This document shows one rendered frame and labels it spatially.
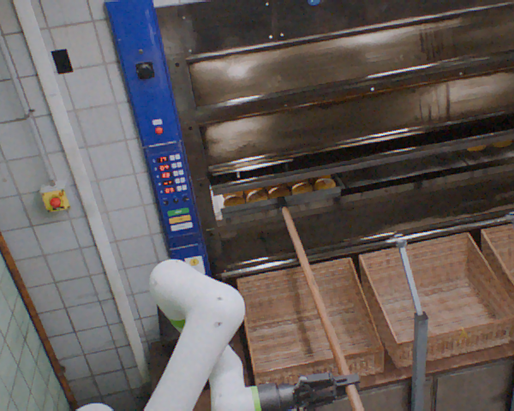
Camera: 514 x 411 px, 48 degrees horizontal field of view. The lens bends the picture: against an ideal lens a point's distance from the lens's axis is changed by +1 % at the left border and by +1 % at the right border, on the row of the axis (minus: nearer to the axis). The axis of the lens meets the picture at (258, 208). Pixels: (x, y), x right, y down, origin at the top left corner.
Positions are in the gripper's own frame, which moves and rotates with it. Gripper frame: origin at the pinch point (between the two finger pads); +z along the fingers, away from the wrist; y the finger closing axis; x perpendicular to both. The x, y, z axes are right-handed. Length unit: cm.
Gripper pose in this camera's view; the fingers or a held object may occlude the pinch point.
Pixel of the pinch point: (347, 384)
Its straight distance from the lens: 175.8
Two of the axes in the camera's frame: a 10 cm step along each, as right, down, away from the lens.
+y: 1.1, 8.3, 5.4
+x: 1.5, 5.2, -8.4
